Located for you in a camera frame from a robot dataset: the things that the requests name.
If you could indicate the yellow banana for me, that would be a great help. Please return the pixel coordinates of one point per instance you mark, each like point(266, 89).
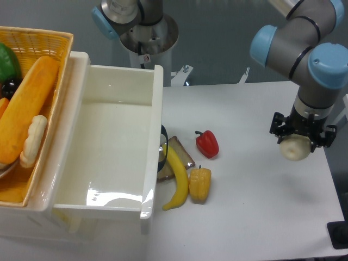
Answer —
point(182, 181)

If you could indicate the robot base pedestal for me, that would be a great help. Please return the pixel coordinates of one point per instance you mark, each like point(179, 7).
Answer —
point(143, 29)

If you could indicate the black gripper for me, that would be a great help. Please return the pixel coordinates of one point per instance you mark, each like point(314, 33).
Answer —
point(310, 126)

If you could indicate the beige croissant pastry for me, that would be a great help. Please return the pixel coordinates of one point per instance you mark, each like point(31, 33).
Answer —
point(33, 141)

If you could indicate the white table bracket right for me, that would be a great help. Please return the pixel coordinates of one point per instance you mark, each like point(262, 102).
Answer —
point(244, 77)

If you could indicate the red bell pepper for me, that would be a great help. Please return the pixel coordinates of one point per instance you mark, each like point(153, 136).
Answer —
point(207, 143)

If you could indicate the green bell pepper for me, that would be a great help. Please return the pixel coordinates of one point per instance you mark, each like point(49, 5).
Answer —
point(10, 67)

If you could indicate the orange baguette bread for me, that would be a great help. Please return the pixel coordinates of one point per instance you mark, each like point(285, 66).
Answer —
point(25, 104)

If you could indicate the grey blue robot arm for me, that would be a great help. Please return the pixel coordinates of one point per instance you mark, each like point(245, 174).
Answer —
point(319, 69)

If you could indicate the yellow wicker basket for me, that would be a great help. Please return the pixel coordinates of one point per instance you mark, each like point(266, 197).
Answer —
point(30, 44)

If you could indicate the white table bracket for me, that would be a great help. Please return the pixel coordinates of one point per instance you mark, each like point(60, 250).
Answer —
point(244, 77)
point(180, 78)

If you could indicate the black device at edge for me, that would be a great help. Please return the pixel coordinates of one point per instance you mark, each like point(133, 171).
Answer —
point(338, 234)

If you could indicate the yellow bell pepper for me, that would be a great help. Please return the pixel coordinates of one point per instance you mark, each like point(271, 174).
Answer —
point(199, 184)

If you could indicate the white drawer cabinet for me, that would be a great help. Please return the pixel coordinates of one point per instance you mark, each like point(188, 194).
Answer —
point(38, 231)

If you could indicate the black drawer handle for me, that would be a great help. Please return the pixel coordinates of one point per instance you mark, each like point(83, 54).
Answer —
point(162, 162)

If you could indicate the dark blackberry toy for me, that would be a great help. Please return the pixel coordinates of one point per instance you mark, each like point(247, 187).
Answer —
point(9, 87)

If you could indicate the open white upper drawer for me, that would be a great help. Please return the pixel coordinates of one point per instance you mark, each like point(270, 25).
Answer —
point(112, 162)

